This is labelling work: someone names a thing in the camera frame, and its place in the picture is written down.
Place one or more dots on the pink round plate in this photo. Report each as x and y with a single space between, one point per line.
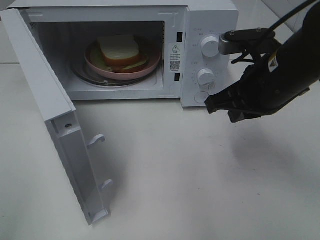
122 57

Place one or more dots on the glass microwave turntable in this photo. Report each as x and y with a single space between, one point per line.
82 68

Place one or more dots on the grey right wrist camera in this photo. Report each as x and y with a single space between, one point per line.
238 41

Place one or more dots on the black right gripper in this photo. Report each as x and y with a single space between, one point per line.
287 74

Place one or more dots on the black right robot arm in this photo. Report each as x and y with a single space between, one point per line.
310 28

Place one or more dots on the toy sandwich with bread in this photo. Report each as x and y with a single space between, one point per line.
118 54

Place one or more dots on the white microwave oven body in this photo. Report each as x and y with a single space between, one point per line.
66 27

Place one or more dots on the white microwave door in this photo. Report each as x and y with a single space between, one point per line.
59 115

